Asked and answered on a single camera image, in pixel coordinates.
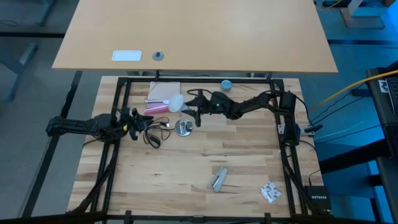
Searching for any white floodlight bulb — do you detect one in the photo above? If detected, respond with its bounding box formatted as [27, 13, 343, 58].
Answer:
[169, 93, 189, 113]

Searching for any black drawer cabinet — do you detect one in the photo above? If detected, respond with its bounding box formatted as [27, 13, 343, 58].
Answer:
[366, 61, 398, 224]

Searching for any white rectangular desk plate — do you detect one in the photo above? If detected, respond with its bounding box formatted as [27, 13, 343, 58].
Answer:
[111, 50, 143, 62]

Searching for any round silver lamp socket base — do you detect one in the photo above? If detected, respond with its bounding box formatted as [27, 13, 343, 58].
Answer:
[174, 118, 194, 138]

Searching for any grey metal stand base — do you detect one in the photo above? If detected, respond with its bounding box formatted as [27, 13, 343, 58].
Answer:
[340, 0, 387, 30]

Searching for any black aluminium rig frame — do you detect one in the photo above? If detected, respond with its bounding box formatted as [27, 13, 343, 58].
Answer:
[67, 76, 332, 224]

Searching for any pink and white stapler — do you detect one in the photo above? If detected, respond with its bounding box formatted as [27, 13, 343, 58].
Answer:
[143, 99, 172, 116]

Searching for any grey metal stapler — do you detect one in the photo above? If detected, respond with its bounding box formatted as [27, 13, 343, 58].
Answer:
[206, 166, 229, 193]

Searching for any yellow cable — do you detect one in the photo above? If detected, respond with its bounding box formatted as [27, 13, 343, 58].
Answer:
[310, 69, 398, 110]
[322, 0, 343, 9]

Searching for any large tan wooden desk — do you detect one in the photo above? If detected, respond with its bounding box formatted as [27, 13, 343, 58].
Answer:
[52, 0, 339, 75]

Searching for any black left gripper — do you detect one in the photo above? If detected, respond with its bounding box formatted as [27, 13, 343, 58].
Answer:
[118, 107, 155, 142]

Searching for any grey table leg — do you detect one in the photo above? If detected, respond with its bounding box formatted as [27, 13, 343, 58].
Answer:
[0, 41, 40, 102]

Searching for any black clamp handle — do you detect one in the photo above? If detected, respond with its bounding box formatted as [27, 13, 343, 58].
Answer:
[303, 124, 325, 134]

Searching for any black lamp power cable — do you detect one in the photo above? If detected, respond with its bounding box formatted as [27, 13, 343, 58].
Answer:
[142, 116, 172, 149]

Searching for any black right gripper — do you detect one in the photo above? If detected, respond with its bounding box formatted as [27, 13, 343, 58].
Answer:
[181, 92, 216, 128]

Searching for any black Netgear network switch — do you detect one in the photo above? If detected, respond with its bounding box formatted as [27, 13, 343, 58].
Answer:
[303, 185, 333, 211]

